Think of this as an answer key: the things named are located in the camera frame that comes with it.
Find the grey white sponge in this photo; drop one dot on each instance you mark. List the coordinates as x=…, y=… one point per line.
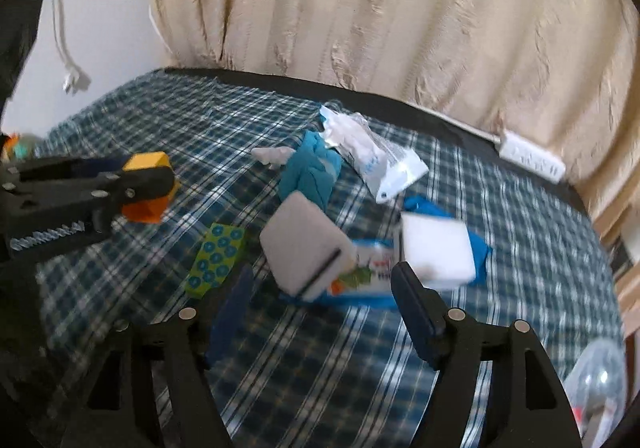
x=300, y=238

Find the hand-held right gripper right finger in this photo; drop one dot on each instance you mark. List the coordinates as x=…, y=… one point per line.
x=415, y=318

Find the green block with blue circles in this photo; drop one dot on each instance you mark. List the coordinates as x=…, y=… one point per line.
x=215, y=253

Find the blue biscuit packet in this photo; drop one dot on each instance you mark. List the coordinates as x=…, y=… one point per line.
x=370, y=278

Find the beige curtain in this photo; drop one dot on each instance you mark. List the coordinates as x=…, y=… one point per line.
x=375, y=3

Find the white power strip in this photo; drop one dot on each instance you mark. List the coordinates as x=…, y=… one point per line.
x=530, y=155

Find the small blue wrapper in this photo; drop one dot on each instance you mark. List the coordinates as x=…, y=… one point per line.
x=481, y=253

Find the crumpled white wrapper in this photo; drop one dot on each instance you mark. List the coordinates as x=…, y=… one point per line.
x=272, y=155

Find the orange yellow toy block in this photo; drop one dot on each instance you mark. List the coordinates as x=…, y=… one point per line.
x=145, y=160

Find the clear plastic packet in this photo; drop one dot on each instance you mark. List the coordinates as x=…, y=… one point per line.
x=370, y=153

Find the white sponge block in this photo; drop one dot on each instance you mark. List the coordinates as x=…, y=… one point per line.
x=435, y=248

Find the orange teal toy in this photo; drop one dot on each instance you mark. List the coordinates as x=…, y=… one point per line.
x=20, y=145

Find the clear plastic container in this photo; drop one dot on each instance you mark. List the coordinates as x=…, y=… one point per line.
x=595, y=378

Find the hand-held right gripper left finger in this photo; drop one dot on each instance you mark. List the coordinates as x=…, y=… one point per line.
x=231, y=315

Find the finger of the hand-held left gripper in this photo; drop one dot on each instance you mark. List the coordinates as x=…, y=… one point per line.
x=100, y=165
x=150, y=183

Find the teal snack packet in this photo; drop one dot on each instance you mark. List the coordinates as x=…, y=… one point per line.
x=307, y=173

